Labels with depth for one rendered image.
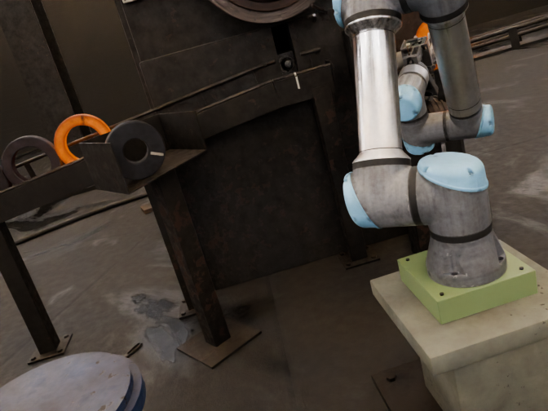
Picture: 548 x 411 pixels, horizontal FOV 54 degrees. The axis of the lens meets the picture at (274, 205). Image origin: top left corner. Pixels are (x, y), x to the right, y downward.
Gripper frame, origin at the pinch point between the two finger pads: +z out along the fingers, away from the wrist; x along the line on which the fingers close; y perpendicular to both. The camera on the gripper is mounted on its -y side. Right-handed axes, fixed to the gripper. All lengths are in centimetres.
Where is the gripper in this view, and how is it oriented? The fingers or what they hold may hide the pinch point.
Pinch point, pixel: (427, 46)
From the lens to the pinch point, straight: 163.6
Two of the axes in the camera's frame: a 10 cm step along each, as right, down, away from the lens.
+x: -8.6, 0.6, 5.0
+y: -3.8, -7.4, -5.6
